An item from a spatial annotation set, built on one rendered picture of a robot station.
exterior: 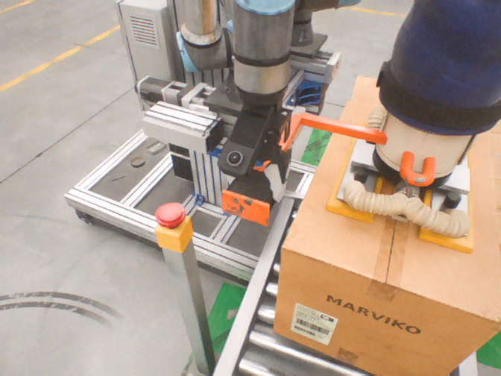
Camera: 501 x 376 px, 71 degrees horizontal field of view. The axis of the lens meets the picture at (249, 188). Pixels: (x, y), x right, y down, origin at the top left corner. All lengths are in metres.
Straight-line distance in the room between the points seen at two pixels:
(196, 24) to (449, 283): 0.85
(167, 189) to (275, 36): 1.73
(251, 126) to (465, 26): 0.34
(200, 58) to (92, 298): 1.38
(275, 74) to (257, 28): 0.06
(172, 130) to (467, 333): 1.00
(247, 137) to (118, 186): 1.76
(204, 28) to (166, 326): 1.35
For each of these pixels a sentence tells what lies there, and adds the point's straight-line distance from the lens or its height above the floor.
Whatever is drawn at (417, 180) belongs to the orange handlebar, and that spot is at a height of 1.22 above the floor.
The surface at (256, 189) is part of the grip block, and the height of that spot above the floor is 1.24.
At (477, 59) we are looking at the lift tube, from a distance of 0.66.
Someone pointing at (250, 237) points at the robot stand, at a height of 0.21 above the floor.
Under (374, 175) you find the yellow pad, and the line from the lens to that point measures 0.86.
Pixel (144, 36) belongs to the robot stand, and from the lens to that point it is 1.52.
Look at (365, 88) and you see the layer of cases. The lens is 2.42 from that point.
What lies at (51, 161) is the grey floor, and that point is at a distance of 2.94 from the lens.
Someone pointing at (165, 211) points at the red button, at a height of 1.04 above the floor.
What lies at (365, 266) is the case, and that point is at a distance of 0.72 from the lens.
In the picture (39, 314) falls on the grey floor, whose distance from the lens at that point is 2.11.
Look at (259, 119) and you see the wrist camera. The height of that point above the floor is 1.38.
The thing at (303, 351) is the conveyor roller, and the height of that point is 0.55.
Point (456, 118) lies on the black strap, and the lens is 0.69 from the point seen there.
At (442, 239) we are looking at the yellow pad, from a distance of 0.80.
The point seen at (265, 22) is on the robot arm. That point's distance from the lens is 0.45.
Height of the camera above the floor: 1.66
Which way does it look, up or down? 45 degrees down
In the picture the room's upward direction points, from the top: straight up
